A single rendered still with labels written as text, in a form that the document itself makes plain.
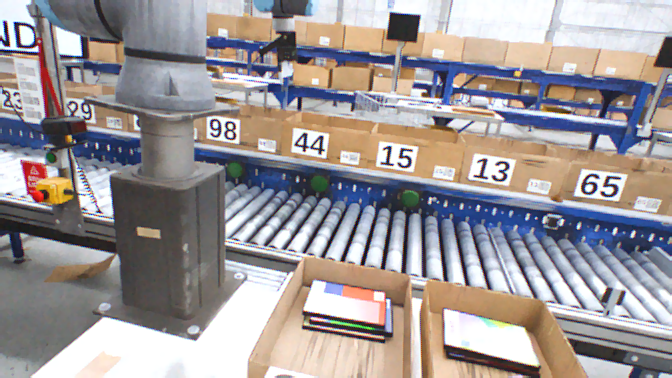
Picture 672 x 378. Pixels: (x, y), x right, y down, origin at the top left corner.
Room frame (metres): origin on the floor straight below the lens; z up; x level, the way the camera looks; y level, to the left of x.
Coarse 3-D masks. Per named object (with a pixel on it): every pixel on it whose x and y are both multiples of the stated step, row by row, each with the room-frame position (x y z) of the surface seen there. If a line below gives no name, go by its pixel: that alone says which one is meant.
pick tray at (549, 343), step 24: (432, 288) 0.82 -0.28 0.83; (456, 288) 0.81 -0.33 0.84; (480, 288) 0.80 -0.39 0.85; (432, 312) 0.81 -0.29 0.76; (480, 312) 0.80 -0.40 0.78; (504, 312) 0.79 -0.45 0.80; (528, 312) 0.78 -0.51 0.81; (432, 336) 0.72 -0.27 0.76; (552, 336) 0.69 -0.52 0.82; (432, 360) 0.55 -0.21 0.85; (552, 360) 0.66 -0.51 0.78; (576, 360) 0.59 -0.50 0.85
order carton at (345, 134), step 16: (304, 112) 1.95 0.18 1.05; (288, 128) 1.66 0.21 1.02; (304, 128) 1.65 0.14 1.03; (320, 128) 1.63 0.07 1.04; (336, 128) 1.62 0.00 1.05; (352, 128) 1.90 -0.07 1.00; (368, 128) 1.89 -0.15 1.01; (288, 144) 1.66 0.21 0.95; (336, 144) 1.62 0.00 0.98; (352, 144) 1.61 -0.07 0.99; (368, 144) 1.60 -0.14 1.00; (320, 160) 1.63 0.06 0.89; (336, 160) 1.62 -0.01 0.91
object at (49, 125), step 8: (48, 120) 1.11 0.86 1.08; (56, 120) 1.11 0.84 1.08; (64, 120) 1.10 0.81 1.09; (72, 120) 1.11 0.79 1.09; (80, 120) 1.13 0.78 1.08; (48, 128) 1.11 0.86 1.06; (56, 128) 1.10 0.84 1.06; (64, 128) 1.10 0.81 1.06; (72, 128) 1.10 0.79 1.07; (80, 128) 1.12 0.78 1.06; (56, 136) 1.12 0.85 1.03; (64, 136) 1.13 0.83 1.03; (56, 144) 1.12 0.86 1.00; (64, 144) 1.12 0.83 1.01
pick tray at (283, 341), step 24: (312, 264) 0.87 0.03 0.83; (336, 264) 0.86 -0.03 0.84; (288, 288) 0.74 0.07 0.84; (384, 288) 0.84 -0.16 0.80; (408, 288) 0.80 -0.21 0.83; (288, 312) 0.75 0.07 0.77; (408, 312) 0.72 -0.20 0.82; (264, 336) 0.58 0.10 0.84; (288, 336) 0.67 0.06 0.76; (312, 336) 0.68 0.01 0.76; (336, 336) 0.69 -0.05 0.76; (408, 336) 0.64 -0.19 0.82; (264, 360) 0.58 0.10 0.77; (288, 360) 0.61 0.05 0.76; (312, 360) 0.61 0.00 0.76; (336, 360) 0.62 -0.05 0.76; (360, 360) 0.62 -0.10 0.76; (384, 360) 0.63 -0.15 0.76; (408, 360) 0.57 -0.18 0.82
